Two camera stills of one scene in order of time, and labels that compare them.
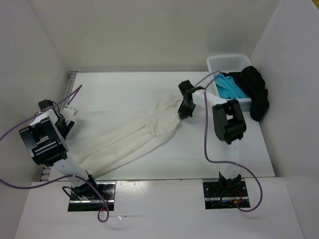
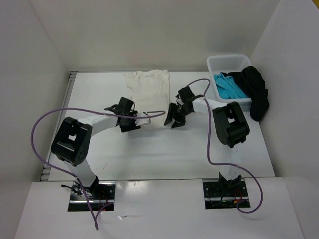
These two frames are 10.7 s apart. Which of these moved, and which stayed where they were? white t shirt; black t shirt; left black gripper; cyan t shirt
Moved: white t shirt; left black gripper
Stayed: black t shirt; cyan t shirt
